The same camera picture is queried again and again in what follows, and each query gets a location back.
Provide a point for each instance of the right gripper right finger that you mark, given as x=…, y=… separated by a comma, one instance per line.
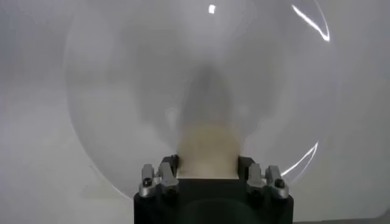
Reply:
x=256, y=179

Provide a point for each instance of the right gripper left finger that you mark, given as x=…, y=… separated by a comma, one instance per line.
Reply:
x=167, y=179

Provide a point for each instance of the white steamed baozi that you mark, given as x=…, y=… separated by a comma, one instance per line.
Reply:
x=208, y=152

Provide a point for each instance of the white round plate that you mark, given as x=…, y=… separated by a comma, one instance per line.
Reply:
x=106, y=106

